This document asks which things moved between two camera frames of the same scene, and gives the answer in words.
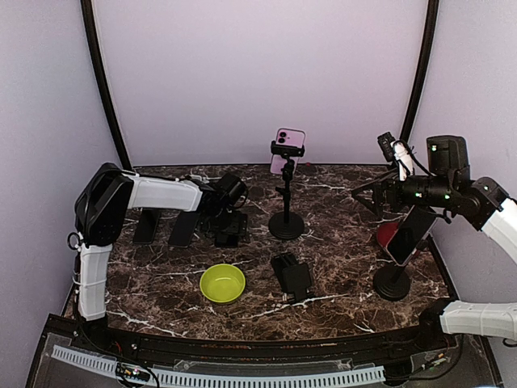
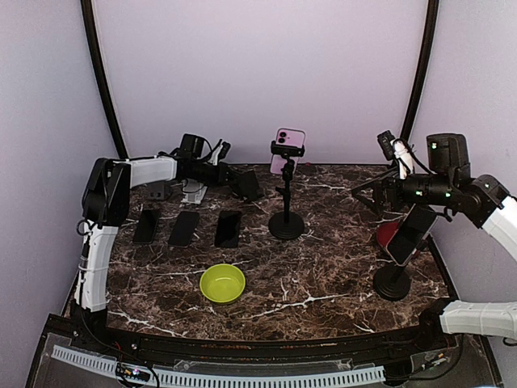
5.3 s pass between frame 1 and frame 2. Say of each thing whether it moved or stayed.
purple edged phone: stayed
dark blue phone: stayed
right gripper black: stayed
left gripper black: moved
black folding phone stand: moved
